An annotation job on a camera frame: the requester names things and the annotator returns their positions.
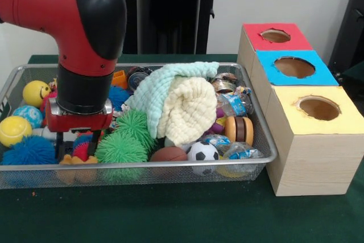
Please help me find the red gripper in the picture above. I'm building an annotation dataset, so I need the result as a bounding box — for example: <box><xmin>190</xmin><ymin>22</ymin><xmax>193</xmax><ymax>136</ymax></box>
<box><xmin>45</xmin><ymin>97</ymin><xmax>114</xmax><ymax>160</ymax></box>

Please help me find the brown plush toy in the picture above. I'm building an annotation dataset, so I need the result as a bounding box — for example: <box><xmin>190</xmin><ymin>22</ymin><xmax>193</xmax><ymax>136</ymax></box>
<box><xmin>58</xmin><ymin>154</ymin><xmax>99</xmax><ymax>184</ymax></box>

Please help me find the mint knitted cloth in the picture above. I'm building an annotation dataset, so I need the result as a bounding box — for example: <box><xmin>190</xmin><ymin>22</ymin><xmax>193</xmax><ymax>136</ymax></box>
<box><xmin>125</xmin><ymin>61</ymin><xmax>220</xmax><ymax>138</ymax></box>

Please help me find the cream knitted cloth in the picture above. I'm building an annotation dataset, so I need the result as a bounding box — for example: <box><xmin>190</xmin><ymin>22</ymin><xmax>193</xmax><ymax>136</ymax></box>
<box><xmin>157</xmin><ymin>77</ymin><xmax>218</xmax><ymax>147</ymax></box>

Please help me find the metal mesh bin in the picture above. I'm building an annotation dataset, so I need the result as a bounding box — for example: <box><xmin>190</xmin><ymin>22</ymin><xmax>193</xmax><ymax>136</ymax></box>
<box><xmin>0</xmin><ymin>62</ymin><xmax>278</xmax><ymax>190</ymax></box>

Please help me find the wooden box with three holes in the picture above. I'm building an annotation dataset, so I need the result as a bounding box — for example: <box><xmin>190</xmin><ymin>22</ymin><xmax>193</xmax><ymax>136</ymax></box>
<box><xmin>236</xmin><ymin>22</ymin><xmax>364</xmax><ymax>197</ymax></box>

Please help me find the blue spiky rubber ball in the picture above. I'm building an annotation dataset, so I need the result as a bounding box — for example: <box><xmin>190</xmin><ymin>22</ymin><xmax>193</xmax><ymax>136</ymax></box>
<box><xmin>0</xmin><ymin>135</ymin><xmax>59</xmax><ymax>166</ymax></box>

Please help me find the yellow tennis ball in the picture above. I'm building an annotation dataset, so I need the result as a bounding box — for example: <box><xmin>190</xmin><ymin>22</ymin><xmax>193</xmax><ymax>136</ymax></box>
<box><xmin>0</xmin><ymin>116</ymin><xmax>34</xmax><ymax>148</ymax></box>

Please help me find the yellow smiley ball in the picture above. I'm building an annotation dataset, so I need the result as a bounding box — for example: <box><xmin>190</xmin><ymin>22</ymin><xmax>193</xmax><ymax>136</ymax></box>
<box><xmin>22</xmin><ymin>80</ymin><xmax>52</xmax><ymax>109</ymax></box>

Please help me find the small soccer ball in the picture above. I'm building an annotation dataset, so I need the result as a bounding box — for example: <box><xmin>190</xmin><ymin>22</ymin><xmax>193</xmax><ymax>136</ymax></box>
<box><xmin>187</xmin><ymin>141</ymin><xmax>220</xmax><ymax>176</ymax></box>

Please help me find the wooden toy burger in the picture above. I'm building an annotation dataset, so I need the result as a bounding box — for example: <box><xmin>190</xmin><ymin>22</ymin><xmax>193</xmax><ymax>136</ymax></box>
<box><xmin>224</xmin><ymin>116</ymin><xmax>254</xmax><ymax>146</ymax></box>

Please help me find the dark green side table cloth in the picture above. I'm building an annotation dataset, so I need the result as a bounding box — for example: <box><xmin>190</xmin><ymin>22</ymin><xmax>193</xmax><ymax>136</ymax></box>
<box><xmin>340</xmin><ymin>61</ymin><xmax>364</xmax><ymax>84</ymax></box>

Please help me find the black chair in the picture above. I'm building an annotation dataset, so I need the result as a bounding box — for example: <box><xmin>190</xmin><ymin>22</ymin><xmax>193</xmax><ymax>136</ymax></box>
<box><xmin>326</xmin><ymin>0</ymin><xmax>364</xmax><ymax>69</ymax></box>

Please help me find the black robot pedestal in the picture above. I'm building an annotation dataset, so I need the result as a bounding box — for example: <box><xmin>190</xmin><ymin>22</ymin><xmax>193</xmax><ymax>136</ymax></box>
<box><xmin>109</xmin><ymin>0</ymin><xmax>230</xmax><ymax>55</ymax></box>

